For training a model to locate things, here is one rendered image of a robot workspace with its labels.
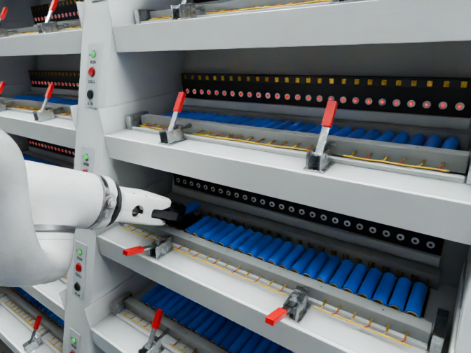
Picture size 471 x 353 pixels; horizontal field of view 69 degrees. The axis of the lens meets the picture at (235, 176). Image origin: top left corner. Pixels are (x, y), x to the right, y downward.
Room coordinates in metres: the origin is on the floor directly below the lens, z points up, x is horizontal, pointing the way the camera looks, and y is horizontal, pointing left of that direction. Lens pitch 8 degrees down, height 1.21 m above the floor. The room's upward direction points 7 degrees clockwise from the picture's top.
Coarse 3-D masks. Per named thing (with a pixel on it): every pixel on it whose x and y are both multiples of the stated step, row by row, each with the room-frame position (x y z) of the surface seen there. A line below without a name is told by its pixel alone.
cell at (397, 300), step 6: (402, 282) 0.46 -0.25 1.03; (408, 282) 0.46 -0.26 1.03; (396, 288) 0.45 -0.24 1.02; (402, 288) 0.45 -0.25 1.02; (408, 288) 0.46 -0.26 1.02; (396, 294) 0.44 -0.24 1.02; (402, 294) 0.44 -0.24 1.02; (408, 294) 0.45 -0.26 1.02; (390, 300) 0.43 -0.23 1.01; (396, 300) 0.43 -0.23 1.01; (402, 300) 0.43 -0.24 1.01; (396, 306) 0.42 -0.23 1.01; (402, 306) 0.42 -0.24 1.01
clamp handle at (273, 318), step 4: (292, 296) 0.43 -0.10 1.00; (296, 296) 0.43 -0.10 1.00; (292, 300) 0.44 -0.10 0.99; (296, 300) 0.43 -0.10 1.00; (288, 304) 0.42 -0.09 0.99; (292, 304) 0.43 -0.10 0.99; (296, 304) 0.43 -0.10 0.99; (280, 308) 0.40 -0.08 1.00; (284, 308) 0.41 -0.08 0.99; (288, 308) 0.41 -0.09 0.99; (292, 308) 0.42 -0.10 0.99; (272, 312) 0.39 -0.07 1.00; (276, 312) 0.39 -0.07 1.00; (280, 312) 0.39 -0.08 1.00; (284, 312) 0.40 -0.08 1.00; (268, 316) 0.38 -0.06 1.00; (272, 316) 0.38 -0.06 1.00; (276, 316) 0.38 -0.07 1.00; (280, 316) 0.39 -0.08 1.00; (284, 316) 0.40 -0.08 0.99; (268, 320) 0.38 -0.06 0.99; (272, 320) 0.37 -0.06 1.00; (276, 320) 0.38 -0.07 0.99; (280, 320) 0.39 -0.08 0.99; (272, 324) 0.37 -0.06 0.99
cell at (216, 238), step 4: (228, 224) 0.64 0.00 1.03; (232, 224) 0.64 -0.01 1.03; (224, 228) 0.62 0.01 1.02; (228, 228) 0.63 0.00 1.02; (232, 228) 0.63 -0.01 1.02; (220, 232) 0.61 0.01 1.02; (224, 232) 0.62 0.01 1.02; (228, 232) 0.62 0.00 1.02; (212, 236) 0.60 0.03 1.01; (216, 236) 0.60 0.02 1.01; (220, 236) 0.60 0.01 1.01; (224, 236) 0.61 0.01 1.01; (212, 240) 0.59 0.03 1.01; (216, 240) 0.59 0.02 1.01
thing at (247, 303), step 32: (160, 192) 0.79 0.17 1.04; (192, 192) 0.75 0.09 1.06; (288, 224) 0.62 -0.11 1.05; (320, 224) 0.59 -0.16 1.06; (128, 256) 0.61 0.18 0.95; (416, 256) 0.50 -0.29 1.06; (192, 288) 0.52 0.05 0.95; (224, 288) 0.49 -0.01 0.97; (256, 288) 0.49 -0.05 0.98; (448, 288) 0.47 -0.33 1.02; (256, 320) 0.45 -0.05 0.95; (288, 320) 0.43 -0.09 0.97; (320, 320) 0.43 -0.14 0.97; (448, 320) 0.42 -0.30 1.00; (320, 352) 0.40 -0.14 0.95; (352, 352) 0.38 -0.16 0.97; (384, 352) 0.38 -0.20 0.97; (416, 352) 0.37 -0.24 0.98; (448, 352) 0.36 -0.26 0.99
